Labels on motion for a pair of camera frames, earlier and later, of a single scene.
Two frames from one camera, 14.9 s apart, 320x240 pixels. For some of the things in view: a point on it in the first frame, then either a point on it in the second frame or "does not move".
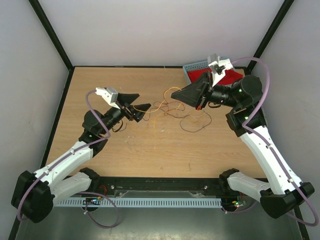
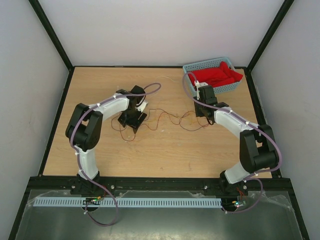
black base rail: x=110 y=188 does not move
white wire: x=193 y=115 to x=168 y=77
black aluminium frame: x=71 y=67 does not move
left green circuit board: x=92 y=201 does not move
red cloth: x=230 y=76 does not move
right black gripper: x=195 y=93 to x=198 y=112
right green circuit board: x=239 y=203 does not move
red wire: x=176 y=109 to x=158 y=123
